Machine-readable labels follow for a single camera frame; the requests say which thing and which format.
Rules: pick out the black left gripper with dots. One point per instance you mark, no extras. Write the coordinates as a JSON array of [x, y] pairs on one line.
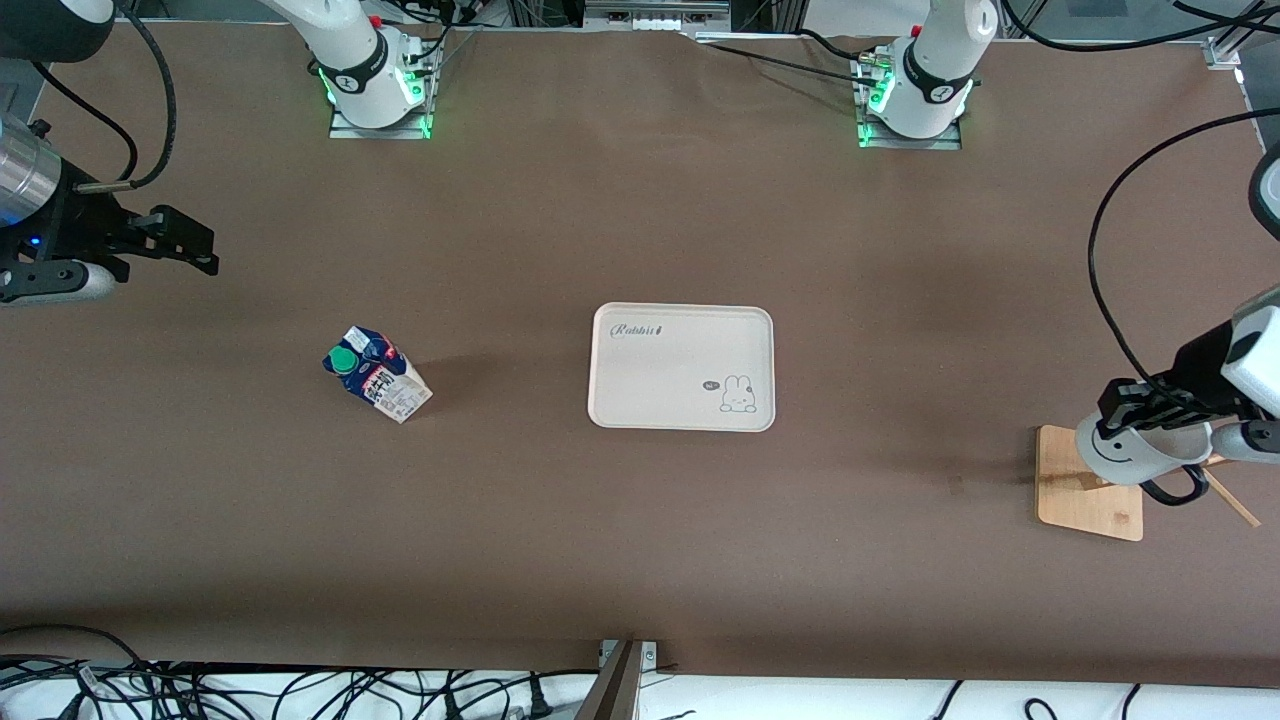
[[1199, 367]]

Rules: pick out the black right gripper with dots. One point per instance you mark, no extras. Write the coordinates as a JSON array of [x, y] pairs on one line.
[[78, 226]]

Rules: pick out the blue white milk carton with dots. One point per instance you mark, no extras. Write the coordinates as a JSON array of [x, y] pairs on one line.
[[385, 385]]

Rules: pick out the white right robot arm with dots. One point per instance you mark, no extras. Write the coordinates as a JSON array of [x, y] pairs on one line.
[[362, 70]]

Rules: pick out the wooden cup rack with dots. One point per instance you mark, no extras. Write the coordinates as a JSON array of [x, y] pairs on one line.
[[1085, 505]]

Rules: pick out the cream rabbit print tray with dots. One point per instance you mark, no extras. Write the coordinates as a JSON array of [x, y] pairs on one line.
[[680, 380]]

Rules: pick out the white power strip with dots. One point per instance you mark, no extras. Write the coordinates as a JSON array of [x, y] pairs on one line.
[[655, 18]]

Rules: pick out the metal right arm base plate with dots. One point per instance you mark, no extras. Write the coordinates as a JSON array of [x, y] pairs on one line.
[[345, 128]]

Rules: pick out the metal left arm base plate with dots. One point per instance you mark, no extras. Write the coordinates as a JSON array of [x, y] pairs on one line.
[[955, 140]]

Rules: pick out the dark metal strut with bracket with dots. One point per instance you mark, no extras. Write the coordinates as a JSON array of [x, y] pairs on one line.
[[615, 690]]

